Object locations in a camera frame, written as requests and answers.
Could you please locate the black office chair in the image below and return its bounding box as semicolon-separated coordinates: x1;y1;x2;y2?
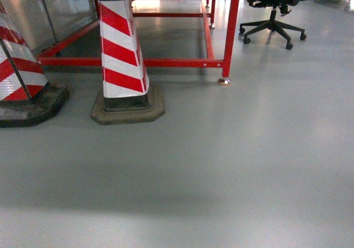
240;0;314;50

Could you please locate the red white cone left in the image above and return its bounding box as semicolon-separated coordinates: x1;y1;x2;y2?
1;6;69;128

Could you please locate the red white traffic cone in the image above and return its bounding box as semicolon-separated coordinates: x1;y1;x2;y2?
91;0;165;125

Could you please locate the red metal table frame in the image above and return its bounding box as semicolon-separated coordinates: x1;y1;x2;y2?
37;0;239;85

